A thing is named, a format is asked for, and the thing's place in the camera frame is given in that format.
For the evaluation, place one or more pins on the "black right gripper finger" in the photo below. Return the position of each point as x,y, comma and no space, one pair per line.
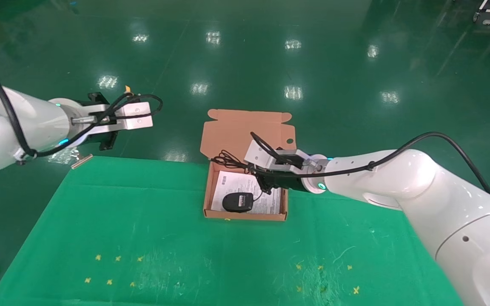
263,182

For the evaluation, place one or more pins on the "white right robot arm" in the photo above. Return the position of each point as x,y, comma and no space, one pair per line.
419,182

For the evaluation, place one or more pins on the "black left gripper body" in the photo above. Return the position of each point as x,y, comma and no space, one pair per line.
106,138

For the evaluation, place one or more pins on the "silver metal binder clip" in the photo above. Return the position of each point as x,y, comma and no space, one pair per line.
82,161

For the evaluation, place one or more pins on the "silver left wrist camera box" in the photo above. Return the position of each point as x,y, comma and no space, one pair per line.
136,117

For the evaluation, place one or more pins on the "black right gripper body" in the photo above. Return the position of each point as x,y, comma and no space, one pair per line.
285,182

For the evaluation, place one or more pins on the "open brown cardboard box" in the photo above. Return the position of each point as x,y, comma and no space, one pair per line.
228,131

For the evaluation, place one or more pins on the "green table cloth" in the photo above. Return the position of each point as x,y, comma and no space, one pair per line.
228,255

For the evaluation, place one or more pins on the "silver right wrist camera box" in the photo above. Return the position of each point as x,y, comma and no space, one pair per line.
255,155

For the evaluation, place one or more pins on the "white printed instruction sheet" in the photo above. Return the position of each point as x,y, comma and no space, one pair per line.
232,182

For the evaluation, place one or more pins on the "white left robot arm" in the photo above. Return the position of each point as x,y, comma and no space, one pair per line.
15,123

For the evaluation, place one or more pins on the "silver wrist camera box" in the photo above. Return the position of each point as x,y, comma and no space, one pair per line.
255,155
136,117

